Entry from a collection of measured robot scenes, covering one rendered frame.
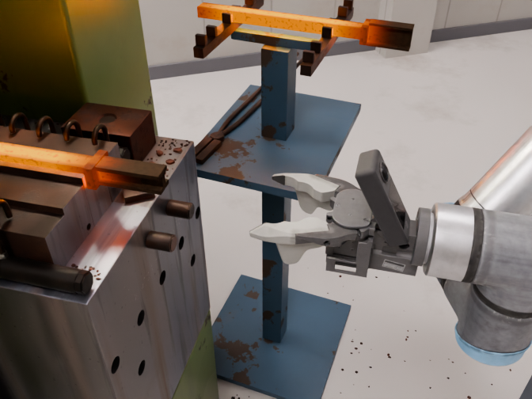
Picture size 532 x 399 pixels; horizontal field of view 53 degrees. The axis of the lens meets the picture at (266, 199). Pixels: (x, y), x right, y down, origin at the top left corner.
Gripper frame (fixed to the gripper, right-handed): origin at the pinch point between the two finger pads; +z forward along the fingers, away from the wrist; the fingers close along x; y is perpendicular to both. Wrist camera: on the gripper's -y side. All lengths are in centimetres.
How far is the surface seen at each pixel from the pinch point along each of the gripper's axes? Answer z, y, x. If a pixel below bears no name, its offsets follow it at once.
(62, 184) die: 27.2, 0.6, -2.7
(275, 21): 11, -3, 51
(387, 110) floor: -13, 100, 209
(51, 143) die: 33.9, 0.4, 5.6
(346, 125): -4, 23, 59
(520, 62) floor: -88, 101, 290
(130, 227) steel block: 19.6, 8.1, -1.0
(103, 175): 22.7, 0.2, 0.1
